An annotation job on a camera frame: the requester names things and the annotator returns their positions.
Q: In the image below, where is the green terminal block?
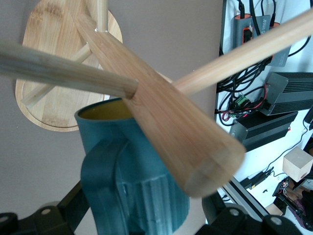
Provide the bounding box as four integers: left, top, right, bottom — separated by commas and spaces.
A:
234, 96, 250, 108

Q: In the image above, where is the wooden mug tree stand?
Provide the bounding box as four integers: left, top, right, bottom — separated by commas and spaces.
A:
0, 0, 313, 198

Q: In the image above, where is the teal cup with yellow inside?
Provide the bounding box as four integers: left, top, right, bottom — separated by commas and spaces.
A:
74, 97, 191, 235

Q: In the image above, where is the wooden block with hole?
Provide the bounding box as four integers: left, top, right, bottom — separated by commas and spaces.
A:
283, 146, 313, 182

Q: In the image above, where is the aluminium frame rail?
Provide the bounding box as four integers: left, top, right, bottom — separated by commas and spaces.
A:
223, 176, 271, 220

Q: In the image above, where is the grey orange usb hub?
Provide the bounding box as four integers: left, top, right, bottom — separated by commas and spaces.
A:
231, 13, 292, 68

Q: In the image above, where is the black cable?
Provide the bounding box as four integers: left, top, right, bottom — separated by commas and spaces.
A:
217, 55, 272, 98

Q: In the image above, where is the small black adapter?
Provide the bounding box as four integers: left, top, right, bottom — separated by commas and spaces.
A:
241, 168, 274, 189

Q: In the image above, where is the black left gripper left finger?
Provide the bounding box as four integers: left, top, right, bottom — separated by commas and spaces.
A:
0, 182, 92, 235

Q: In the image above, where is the black finned power supply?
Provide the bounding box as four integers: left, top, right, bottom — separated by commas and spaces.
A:
258, 71, 313, 117
229, 111, 299, 151

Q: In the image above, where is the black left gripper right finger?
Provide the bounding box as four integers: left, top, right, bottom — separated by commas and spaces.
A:
195, 193, 303, 235

